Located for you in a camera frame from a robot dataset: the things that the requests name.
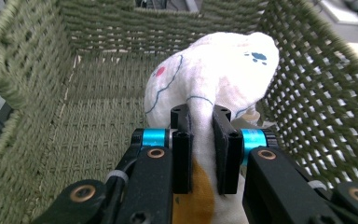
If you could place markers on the white desk frame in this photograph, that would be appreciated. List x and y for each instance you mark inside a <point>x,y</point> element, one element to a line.
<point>192,4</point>

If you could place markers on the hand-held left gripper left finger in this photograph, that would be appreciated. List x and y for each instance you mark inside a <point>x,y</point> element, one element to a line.
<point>181,155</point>

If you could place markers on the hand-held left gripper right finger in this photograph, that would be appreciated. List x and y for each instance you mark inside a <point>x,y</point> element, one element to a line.
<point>228,155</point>

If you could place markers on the white floor board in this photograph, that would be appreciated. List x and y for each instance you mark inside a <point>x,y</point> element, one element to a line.
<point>338,14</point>

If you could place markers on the cream printed cloth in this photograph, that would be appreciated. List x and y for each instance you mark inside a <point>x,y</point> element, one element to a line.
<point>217,71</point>

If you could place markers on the green woven basket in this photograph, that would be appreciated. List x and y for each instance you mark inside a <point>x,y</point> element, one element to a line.
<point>90,124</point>

